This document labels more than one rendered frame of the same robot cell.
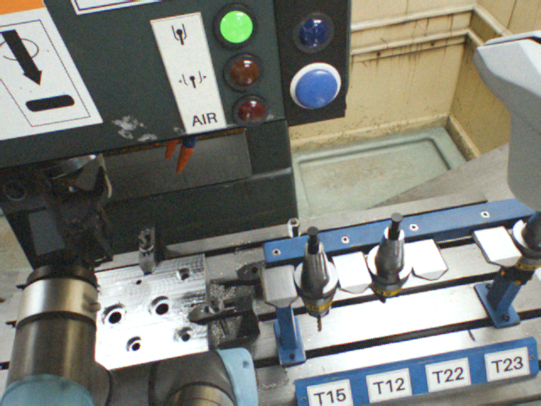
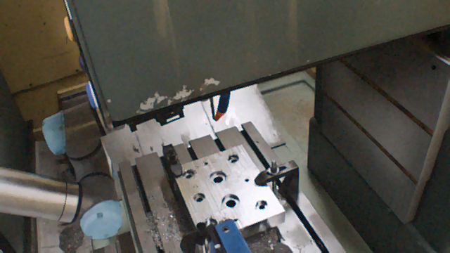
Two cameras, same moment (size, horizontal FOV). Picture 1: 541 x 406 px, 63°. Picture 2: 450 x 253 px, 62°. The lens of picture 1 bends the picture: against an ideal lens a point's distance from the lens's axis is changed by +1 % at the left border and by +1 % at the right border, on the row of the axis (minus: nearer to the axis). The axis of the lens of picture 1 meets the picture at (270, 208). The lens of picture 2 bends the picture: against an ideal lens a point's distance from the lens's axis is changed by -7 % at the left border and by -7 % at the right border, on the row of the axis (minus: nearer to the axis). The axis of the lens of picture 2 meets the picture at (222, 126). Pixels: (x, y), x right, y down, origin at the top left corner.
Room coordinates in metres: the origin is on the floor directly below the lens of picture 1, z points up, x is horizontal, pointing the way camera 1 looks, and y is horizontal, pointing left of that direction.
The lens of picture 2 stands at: (0.30, -0.43, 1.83)
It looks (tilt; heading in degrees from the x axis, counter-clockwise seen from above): 39 degrees down; 75
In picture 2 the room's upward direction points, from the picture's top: 7 degrees counter-clockwise
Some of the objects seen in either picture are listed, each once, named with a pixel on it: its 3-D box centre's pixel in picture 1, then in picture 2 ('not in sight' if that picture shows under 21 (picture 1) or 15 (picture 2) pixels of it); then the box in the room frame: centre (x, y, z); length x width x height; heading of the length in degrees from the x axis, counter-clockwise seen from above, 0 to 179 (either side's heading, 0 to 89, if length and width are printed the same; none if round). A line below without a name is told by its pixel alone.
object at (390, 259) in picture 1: (391, 248); not in sight; (0.35, -0.16, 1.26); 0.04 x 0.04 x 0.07
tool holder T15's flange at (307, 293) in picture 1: (316, 280); not in sight; (0.35, -0.05, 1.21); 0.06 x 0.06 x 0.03
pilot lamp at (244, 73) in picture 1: (244, 73); not in sight; (0.27, 0.00, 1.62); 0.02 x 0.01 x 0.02; 91
